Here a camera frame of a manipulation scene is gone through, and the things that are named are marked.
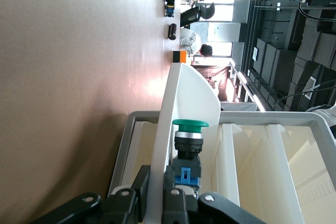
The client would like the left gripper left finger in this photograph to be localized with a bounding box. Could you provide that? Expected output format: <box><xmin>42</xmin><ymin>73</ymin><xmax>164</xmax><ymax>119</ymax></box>
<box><xmin>31</xmin><ymin>165</ymin><xmax>152</xmax><ymax>224</ymax></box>

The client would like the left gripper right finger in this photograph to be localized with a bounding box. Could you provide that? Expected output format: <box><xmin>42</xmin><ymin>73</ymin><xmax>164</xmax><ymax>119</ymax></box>
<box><xmin>161</xmin><ymin>188</ymin><xmax>263</xmax><ymax>224</ymax></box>

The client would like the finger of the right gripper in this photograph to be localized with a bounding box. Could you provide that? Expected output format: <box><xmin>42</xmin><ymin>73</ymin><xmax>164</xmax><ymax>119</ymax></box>
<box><xmin>172</xmin><ymin>50</ymin><xmax>189</xmax><ymax>64</ymax></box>

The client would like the green push button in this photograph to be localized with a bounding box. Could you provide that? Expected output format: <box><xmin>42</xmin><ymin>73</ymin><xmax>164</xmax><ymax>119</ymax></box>
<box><xmin>164</xmin><ymin>119</ymin><xmax>210</xmax><ymax>200</ymax></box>

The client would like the white drawer cabinet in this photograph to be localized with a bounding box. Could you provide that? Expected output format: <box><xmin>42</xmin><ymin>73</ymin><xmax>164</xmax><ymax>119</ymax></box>
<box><xmin>107</xmin><ymin>110</ymin><xmax>336</xmax><ymax>224</ymax></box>

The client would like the red push button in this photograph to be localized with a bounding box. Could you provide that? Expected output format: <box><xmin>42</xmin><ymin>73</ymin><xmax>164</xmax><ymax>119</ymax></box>
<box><xmin>164</xmin><ymin>0</ymin><xmax>177</xmax><ymax>18</ymax></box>

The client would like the person in white shirt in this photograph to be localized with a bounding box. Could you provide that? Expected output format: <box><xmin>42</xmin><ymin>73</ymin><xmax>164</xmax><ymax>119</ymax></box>
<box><xmin>179</xmin><ymin>27</ymin><xmax>214</xmax><ymax>58</ymax></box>

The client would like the black cylindrical capacitor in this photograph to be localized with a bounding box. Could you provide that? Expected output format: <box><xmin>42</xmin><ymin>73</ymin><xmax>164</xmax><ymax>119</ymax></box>
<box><xmin>168</xmin><ymin>23</ymin><xmax>178</xmax><ymax>41</ymax></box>

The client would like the black monitor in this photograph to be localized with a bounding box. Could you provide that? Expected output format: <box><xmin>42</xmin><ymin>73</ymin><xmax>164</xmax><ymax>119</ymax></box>
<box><xmin>180</xmin><ymin>6</ymin><xmax>202</xmax><ymax>27</ymax></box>

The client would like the black office chair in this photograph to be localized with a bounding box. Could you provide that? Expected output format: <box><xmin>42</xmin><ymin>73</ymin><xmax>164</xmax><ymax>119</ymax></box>
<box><xmin>198</xmin><ymin>2</ymin><xmax>216</xmax><ymax>22</ymax></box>

